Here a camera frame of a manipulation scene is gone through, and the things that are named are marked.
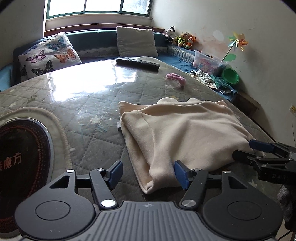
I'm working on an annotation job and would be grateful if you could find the cream knit garment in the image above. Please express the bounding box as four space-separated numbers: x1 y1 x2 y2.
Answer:
118 97 252 194

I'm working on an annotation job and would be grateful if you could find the round table heater insert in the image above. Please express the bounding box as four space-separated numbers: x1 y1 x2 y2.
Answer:
1 107 72 240

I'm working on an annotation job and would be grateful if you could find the green plastic bowl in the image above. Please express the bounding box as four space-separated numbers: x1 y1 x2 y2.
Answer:
221 68 239 85

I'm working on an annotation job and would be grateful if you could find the pink cloth item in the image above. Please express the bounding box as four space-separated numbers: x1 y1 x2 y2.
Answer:
166 73 186 87

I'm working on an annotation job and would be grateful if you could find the clear plastic storage box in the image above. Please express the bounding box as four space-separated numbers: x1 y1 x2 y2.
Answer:
193 50 222 75

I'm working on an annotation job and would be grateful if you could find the colourful paper pinwheel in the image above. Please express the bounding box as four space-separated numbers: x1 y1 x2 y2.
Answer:
221 32 248 63

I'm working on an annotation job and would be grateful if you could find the black remote control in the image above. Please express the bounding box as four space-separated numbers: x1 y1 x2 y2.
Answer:
116 58 160 72

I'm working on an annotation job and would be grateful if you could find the orange plush toy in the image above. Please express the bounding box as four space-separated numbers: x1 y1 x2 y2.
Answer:
177 32 196 50

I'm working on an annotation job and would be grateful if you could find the butterfly print pillow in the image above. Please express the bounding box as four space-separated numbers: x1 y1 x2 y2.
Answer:
18 32 82 82

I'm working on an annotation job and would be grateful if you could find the blue sofa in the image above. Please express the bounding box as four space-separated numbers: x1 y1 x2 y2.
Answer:
0 28 236 100

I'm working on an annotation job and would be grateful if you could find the cow plush toy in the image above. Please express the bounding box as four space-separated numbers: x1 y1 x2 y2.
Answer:
166 26 178 45

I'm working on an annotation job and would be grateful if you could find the plain beige pillow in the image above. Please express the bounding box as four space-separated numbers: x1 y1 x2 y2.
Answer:
116 26 158 57

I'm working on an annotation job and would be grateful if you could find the window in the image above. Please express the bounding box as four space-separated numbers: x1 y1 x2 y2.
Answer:
46 0 152 19

